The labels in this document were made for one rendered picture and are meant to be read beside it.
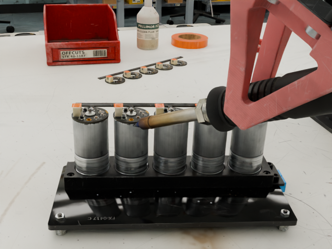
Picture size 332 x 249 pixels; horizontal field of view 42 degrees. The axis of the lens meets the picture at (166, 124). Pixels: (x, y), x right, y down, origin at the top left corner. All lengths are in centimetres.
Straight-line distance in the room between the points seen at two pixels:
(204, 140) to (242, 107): 10
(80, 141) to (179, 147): 7
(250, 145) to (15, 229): 17
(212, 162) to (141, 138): 5
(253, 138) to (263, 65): 9
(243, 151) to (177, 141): 5
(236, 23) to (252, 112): 4
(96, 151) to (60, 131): 12
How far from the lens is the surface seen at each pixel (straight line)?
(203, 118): 24
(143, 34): 67
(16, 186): 34
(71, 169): 32
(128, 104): 31
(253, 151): 31
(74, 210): 29
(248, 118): 21
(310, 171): 38
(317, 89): 18
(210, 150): 30
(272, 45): 22
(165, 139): 29
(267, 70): 23
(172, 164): 30
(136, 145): 30
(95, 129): 29
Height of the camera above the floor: 94
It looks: 26 degrees down
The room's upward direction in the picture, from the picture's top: 2 degrees clockwise
